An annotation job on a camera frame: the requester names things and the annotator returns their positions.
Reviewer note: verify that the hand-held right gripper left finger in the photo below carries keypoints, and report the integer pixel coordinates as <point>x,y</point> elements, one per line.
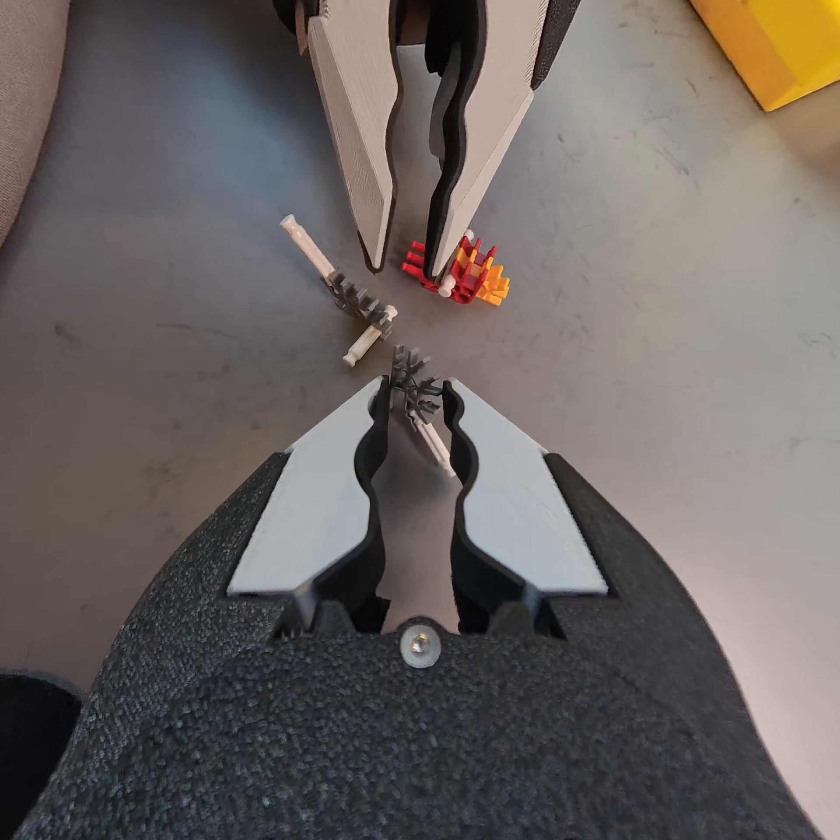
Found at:
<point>308,525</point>

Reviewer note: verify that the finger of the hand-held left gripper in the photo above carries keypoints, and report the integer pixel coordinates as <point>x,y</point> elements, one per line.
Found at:
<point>499,98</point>
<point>354,98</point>

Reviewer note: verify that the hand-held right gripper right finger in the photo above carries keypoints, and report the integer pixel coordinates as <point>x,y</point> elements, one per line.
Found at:
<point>525,525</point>

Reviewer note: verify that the short white toy rod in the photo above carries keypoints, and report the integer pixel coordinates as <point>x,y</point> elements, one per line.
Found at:
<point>438,449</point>
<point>308,246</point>
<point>446,287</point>
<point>364,344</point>

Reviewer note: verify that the grey toy connector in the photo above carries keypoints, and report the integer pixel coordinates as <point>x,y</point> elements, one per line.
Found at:
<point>358,302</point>
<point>415,387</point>

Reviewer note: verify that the yellow toy connector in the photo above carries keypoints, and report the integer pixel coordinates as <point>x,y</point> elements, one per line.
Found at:
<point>495,289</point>

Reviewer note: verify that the yellow plastic bin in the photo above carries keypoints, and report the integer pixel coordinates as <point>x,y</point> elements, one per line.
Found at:
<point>774,52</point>

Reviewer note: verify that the person's beige sweater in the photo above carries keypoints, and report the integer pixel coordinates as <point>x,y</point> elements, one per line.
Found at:
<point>26,98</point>

